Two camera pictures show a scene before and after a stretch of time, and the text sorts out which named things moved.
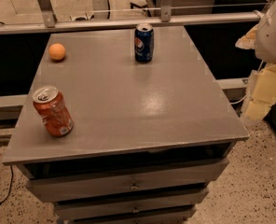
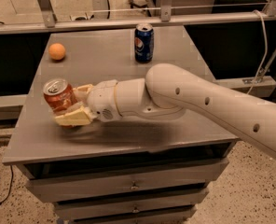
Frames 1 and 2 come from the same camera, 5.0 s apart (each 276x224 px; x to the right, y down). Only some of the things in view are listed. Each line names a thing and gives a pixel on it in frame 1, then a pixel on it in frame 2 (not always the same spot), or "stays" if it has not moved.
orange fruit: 57,51 stays
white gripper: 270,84 to 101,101
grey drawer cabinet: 148,139 stays
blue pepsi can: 144,43 stays
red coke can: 52,109 to 59,94
